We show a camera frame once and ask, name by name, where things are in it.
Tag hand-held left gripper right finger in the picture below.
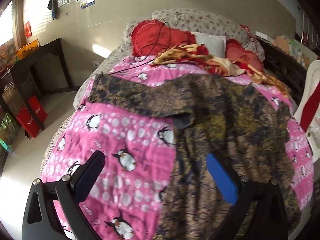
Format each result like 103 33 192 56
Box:
205 152 290 240

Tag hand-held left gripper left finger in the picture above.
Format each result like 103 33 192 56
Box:
22 150 105 240

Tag brown dark floral shirt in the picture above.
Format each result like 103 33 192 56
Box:
89 73 302 240

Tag pink penguin print blanket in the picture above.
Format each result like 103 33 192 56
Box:
40 55 314 240

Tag red box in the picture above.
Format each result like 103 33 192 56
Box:
15 106 40 139
28 96 48 125

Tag green crate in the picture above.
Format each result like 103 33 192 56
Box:
0 112 21 153

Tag red cloth strip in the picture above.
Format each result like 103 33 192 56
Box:
299 82 320 133

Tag red heart pillow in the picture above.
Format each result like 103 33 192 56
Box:
225 39 264 72
130 19 197 57

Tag dark wooden desk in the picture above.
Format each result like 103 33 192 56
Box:
0 38 74 138

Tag yellow red fleece blanket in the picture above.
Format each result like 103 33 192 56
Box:
151 44 288 93

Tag white plastic chair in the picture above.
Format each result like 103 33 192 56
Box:
292 59 320 160

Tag white pillow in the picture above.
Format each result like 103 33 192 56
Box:
191 32 227 58

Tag orange plastic basket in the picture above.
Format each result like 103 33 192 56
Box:
15 39 40 58

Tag colourful bags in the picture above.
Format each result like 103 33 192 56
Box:
272 36 310 68

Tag large floral pillow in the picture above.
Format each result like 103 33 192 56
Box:
152 8 265 62

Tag metal rack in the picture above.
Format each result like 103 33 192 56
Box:
299 12 316 46

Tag window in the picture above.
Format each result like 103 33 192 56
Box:
0 1 13 44

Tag dark hanging cloth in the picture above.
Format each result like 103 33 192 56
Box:
47 0 60 19

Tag thin black cable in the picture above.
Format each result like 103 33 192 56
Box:
100 17 180 77

